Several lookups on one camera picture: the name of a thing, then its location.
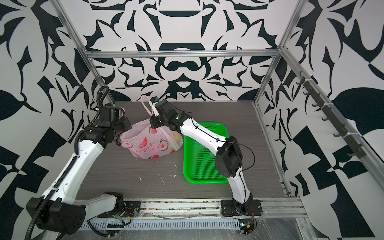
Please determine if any pink plastic bag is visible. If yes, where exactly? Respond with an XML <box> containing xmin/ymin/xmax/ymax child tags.
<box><xmin>119</xmin><ymin>95</ymin><xmax>184</xmax><ymax>160</ymax></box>

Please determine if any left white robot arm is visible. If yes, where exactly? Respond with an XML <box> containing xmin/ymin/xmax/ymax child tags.
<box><xmin>25</xmin><ymin>86</ymin><xmax>132</xmax><ymax>240</ymax></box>

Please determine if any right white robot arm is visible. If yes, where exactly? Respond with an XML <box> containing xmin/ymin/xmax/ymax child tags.
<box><xmin>150</xmin><ymin>97</ymin><xmax>254</xmax><ymax>213</ymax></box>

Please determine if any green plastic basket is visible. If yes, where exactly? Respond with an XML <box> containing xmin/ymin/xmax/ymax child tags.
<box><xmin>184</xmin><ymin>136</ymin><xmax>228</xmax><ymax>185</ymax></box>

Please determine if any small circuit board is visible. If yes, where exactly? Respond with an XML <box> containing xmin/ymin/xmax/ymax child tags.
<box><xmin>239</xmin><ymin>218</ymin><xmax>257</xmax><ymax>235</ymax></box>

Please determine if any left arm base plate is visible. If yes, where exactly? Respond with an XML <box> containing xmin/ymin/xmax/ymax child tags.
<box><xmin>97</xmin><ymin>201</ymin><xmax>142</xmax><ymax>218</ymax></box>

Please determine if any aluminium frame rail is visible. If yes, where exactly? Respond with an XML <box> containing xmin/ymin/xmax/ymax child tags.
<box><xmin>85</xmin><ymin>50</ymin><xmax>278</xmax><ymax>59</ymax></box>

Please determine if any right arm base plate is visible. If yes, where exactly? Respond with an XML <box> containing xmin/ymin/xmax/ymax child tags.
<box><xmin>221</xmin><ymin>199</ymin><xmax>263</xmax><ymax>217</ymax></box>

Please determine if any white slotted cable duct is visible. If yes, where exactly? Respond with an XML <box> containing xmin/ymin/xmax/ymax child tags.
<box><xmin>91</xmin><ymin>219</ymin><xmax>240</xmax><ymax>231</ymax></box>

